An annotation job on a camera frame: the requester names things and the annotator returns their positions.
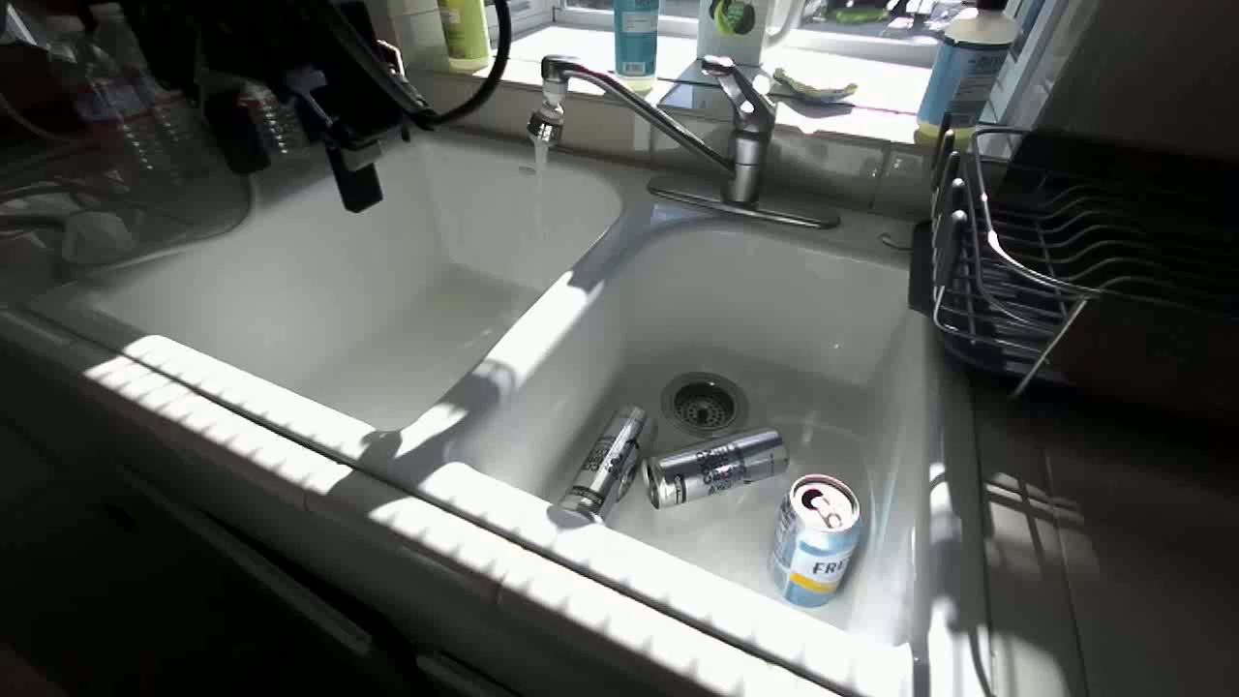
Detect green sponge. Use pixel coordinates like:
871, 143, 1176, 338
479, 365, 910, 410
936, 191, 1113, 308
764, 61, 865, 111

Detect clear plastic water bottle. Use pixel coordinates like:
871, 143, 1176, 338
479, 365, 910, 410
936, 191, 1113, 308
238, 72, 300, 173
84, 3, 198, 173
35, 13, 132, 173

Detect blue and white drink can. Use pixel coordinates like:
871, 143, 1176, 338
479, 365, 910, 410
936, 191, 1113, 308
768, 467, 871, 612

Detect white double basin sink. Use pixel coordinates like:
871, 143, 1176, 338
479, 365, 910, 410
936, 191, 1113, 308
25, 121, 958, 697

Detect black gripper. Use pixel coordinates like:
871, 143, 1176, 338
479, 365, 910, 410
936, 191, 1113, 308
284, 36, 438, 217

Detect metal sink drain strainer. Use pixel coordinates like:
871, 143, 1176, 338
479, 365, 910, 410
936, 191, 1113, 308
660, 368, 751, 443

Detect wire dish rack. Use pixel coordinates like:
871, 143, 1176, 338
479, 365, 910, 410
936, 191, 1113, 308
908, 121, 1239, 425

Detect dark base cabinet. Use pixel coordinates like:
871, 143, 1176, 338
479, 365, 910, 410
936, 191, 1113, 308
0, 321, 546, 697

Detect blue label pump soap bottle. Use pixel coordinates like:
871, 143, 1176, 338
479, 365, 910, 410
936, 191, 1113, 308
609, 0, 664, 83

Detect chrome faucet spout and base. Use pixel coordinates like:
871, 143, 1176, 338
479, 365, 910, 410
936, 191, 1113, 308
523, 55, 844, 237

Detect yellow-green dish soap bottle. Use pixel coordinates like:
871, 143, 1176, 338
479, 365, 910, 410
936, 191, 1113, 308
434, 0, 500, 79

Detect white container green label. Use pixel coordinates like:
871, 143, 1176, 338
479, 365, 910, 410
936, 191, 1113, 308
692, 0, 806, 79

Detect chrome faucet handle lever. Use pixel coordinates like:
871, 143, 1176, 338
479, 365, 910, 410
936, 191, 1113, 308
696, 52, 784, 133

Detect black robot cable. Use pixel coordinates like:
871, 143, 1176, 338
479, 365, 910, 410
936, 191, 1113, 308
424, 0, 519, 133

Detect silver drink can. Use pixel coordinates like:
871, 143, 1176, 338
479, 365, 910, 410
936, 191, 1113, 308
639, 425, 793, 512
555, 401, 660, 528

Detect white window frame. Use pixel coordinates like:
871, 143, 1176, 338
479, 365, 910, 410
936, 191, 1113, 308
489, 0, 1038, 71

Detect blue pump bottle black cap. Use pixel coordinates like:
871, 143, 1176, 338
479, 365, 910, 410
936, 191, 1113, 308
914, 0, 1025, 147

